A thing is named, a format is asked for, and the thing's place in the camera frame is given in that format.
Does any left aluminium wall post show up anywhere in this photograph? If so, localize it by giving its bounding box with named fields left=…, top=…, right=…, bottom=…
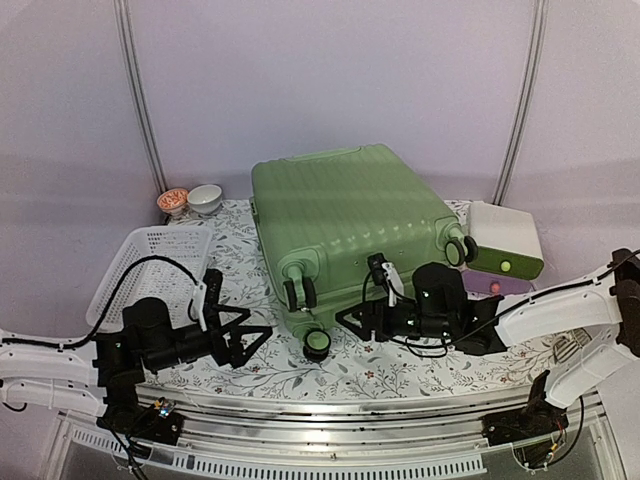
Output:
left=113, top=0, right=168, bottom=194

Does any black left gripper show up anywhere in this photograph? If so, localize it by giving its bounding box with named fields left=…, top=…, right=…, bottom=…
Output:
left=146, top=305, right=273, bottom=372

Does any aluminium wall post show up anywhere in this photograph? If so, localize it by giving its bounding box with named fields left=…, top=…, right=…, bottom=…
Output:
left=113, top=0, right=168, bottom=194
left=491, top=0, right=549, bottom=206

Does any right aluminium wall post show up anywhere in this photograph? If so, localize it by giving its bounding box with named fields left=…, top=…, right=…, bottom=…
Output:
left=491, top=0, right=549, bottom=206

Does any red patterned ceramic bowl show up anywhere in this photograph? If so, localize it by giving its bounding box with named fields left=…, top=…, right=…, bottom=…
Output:
left=156, top=188, right=188, bottom=217

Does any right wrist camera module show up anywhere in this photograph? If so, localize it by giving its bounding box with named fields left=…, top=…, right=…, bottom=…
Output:
left=367, top=253, right=405, bottom=308

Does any floral patterned table cloth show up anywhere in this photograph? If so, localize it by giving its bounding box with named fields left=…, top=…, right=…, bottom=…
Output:
left=146, top=200, right=555, bottom=403

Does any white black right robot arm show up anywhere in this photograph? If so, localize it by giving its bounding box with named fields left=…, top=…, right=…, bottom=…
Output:
left=335, top=248, right=639, bottom=445

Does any white ceramic bowl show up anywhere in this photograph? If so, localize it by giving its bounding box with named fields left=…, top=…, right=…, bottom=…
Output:
left=187, top=184, right=223, bottom=216

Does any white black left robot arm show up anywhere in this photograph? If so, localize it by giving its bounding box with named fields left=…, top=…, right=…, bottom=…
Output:
left=1, top=297, right=273, bottom=439

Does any green hard-shell suitcase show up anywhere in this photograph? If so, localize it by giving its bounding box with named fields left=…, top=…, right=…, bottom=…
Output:
left=251, top=144, right=478, bottom=361

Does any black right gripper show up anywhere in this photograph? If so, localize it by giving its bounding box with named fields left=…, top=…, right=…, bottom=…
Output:
left=336, top=296, right=455, bottom=343

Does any aluminium front rail frame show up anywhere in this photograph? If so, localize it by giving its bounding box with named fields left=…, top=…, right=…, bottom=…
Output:
left=40, top=387, right=627, bottom=479

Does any white green purple drawer box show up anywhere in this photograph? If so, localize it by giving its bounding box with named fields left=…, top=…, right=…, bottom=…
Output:
left=462, top=201, right=544, bottom=295

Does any white perforated plastic basket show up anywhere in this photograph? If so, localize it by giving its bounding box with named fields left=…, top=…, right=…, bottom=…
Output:
left=86, top=226, right=213, bottom=333

